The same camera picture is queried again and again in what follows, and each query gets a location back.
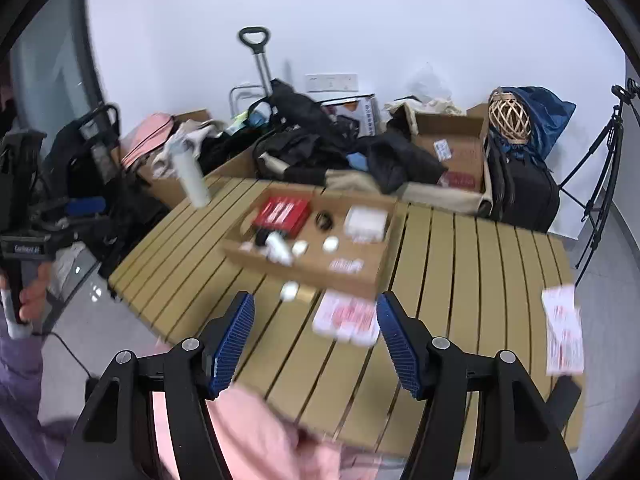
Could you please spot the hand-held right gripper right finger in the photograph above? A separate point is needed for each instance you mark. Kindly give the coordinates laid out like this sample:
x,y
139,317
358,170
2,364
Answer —
x,y
400,345

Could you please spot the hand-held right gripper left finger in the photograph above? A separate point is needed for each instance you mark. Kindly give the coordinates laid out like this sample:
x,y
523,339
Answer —
x,y
230,340

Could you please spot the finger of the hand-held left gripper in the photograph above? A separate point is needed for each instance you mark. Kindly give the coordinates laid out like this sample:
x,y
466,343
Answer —
x,y
85,206
85,227

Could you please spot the pink wipes packet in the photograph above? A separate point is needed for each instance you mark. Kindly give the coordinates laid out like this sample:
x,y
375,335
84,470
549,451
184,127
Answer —
x,y
347,317

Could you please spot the white spray bottle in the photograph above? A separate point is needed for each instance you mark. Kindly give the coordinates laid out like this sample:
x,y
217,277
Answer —
x,y
277,249

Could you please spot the small black jar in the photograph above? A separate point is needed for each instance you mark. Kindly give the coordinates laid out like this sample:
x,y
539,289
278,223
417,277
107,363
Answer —
x,y
260,237

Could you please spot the shallow cardboard box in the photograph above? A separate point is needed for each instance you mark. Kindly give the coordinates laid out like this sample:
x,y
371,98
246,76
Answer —
x,y
315,267

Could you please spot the small white round case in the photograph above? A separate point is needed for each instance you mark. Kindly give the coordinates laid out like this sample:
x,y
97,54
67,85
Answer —
x,y
300,247

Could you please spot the white round lid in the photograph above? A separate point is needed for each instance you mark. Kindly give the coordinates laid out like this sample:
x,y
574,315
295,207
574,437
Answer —
x,y
330,244

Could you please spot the clear plastic swab box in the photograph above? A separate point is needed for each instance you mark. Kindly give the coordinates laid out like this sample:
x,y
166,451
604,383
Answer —
x,y
365,222

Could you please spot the red printed box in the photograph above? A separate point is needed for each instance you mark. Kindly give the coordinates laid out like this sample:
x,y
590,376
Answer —
x,y
280,215

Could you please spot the person's left forearm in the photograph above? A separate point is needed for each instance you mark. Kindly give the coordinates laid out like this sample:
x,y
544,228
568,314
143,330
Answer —
x,y
20,375

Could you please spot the person's left hand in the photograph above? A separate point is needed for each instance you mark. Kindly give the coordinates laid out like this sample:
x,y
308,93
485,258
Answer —
x,y
37,295

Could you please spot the black stroller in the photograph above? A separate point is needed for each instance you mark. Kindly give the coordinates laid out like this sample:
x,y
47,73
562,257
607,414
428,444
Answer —
x,y
85,160

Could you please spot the small white jar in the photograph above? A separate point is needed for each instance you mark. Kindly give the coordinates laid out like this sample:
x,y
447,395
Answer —
x,y
289,291

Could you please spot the large cardboard box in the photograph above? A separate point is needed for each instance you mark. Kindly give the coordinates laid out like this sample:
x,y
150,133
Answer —
x,y
170,190

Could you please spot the pink backpack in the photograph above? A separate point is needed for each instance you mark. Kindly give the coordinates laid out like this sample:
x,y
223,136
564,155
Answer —
x,y
147,140

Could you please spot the pink padded jacket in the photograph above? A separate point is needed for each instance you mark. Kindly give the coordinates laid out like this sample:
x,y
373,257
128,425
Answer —
x,y
260,435

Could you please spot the white thermos bottle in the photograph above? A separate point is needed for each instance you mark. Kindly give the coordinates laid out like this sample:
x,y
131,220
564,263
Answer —
x,y
192,180

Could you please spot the beige cloth bag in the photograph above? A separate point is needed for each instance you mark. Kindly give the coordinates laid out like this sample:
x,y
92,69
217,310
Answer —
x,y
187,137

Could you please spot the glass door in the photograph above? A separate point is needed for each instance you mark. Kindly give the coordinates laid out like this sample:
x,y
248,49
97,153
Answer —
x,y
45,75

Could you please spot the beige fabric cart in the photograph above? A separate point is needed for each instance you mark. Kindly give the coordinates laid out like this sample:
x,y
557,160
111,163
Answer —
x,y
435,201

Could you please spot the black phone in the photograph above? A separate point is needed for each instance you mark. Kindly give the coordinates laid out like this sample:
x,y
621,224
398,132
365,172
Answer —
x,y
565,397

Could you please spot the dark red packet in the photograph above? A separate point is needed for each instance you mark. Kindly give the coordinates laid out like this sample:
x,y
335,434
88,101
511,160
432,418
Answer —
x,y
457,180

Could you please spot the black jacket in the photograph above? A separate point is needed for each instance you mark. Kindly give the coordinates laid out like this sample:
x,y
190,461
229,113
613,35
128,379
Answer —
x,y
400,160

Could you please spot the teal cloth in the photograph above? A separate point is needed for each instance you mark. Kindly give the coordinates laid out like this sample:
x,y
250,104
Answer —
x,y
248,118

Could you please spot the black suitcase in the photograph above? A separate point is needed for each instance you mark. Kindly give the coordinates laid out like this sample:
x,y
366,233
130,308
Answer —
x,y
525,195

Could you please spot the open cardboard box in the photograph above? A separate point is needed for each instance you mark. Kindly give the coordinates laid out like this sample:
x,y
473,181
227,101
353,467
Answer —
x,y
465,155

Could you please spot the black clothes pile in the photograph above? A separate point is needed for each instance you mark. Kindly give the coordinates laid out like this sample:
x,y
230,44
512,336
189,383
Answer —
x,y
305,130

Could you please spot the printed appliance box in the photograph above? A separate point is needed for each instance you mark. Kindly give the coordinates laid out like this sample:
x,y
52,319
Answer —
x,y
360,115

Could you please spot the beige tote bag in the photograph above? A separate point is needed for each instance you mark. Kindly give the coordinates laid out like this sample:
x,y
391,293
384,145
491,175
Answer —
x,y
425,108

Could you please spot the woven rattan ball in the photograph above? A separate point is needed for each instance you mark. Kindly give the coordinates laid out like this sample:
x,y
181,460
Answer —
x,y
509,117

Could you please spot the clear plastic bag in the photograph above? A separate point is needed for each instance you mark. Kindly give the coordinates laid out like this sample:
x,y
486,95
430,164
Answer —
x,y
430,82

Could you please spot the blue fabric bag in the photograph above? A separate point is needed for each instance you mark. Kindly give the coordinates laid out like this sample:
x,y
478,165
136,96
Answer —
x,y
550,120

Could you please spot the black tripod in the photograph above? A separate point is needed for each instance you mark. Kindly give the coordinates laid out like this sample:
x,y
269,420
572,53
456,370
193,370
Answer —
x,y
607,150

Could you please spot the white metal frame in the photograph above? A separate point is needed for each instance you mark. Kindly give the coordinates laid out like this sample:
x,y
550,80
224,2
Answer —
x,y
245,91

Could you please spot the white wall socket strip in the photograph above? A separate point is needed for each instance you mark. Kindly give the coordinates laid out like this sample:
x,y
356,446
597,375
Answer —
x,y
331,83

